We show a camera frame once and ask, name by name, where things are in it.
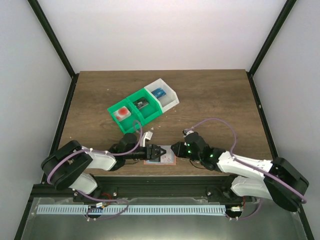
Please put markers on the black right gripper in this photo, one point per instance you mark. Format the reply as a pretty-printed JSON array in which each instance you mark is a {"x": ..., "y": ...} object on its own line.
[{"x": 178, "y": 152}]

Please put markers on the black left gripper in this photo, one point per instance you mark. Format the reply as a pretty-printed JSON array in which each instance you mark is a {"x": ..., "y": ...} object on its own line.
[{"x": 153, "y": 150}]

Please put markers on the white red credit card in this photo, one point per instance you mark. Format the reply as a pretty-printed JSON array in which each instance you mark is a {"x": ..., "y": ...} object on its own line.
[{"x": 169, "y": 157}]

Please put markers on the green front plastic bin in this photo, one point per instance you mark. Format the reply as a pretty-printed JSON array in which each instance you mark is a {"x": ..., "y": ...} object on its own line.
[{"x": 127, "y": 125}]

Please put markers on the green plastic bin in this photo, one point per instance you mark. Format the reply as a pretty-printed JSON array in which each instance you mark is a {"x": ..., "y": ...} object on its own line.
[
  {"x": 127, "y": 125},
  {"x": 151, "y": 111}
]

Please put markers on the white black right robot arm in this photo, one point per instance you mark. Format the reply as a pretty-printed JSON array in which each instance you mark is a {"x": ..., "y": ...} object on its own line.
[{"x": 277, "y": 180}]

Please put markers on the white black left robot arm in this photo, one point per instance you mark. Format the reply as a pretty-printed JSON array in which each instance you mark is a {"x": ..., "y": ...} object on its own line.
[{"x": 66, "y": 167}]

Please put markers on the black VIP card stack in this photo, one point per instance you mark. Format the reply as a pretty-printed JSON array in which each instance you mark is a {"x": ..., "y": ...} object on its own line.
[{"x": 141, "y": 103}]

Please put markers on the red white card stack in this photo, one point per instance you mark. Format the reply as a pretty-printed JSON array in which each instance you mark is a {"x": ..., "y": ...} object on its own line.
[{"x": 122, "y": 113}]

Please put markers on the blue card stack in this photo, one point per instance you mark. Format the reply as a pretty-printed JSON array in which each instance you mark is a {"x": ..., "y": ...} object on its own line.
[{"x": 158, "y": 93}]

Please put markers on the green middle plastic bin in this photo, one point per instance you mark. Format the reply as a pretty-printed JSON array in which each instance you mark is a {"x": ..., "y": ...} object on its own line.
[{"x": 151, "y": 111}]

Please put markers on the white plastic bin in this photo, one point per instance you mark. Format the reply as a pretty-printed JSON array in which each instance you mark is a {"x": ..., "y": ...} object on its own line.
[{"x": 166, "y": 102}]

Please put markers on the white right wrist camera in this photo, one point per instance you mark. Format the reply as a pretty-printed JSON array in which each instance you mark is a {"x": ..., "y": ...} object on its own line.
[{"x": 186, "y": 132}]

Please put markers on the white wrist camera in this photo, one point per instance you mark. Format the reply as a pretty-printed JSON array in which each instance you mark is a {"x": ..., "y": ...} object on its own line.
[
  {"x": 186, "y": 132},
  {"x": 145, "y": 138}
]

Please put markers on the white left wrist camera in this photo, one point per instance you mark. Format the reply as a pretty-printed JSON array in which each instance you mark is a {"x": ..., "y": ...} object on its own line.
[{"x": 145, "y": 138}]

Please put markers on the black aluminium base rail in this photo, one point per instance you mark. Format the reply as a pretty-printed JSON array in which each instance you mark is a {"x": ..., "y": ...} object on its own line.
[{"x": 165, "y": 186}]

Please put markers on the light blue slotted cable duct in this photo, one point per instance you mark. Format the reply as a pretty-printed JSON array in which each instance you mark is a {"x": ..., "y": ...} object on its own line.
[{"x": 78, "y": 209}]

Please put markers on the black right frame post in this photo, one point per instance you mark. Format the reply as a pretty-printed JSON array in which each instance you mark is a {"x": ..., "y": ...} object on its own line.
[{"x": 280, "y": 20}]

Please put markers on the black frame post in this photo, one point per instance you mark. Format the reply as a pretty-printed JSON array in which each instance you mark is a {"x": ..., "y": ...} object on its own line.
[
  {"x": 280, "y": 20},
  {"x": 44, "y": 22}
]

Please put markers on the black left frame post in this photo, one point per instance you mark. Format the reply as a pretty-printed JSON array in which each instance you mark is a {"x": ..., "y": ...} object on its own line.
[{"x": 44, "y": 22}]

